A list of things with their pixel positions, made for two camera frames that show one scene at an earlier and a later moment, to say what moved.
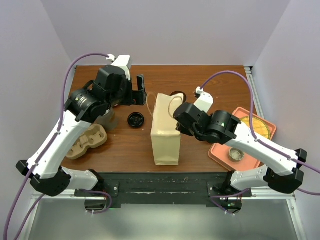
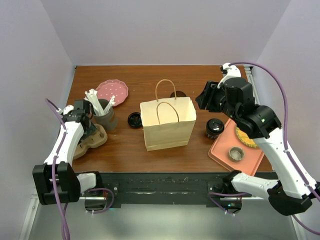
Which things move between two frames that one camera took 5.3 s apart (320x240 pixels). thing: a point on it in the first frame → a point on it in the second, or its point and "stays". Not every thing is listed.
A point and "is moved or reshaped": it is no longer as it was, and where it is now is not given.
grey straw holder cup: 109,120 stays
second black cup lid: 135,119 stays
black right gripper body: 197,134 → 217,99
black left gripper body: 124,96 → 88,131
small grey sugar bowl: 235,155 stays
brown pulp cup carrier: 95,136 stays
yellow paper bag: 165,139 is moved or reshaped
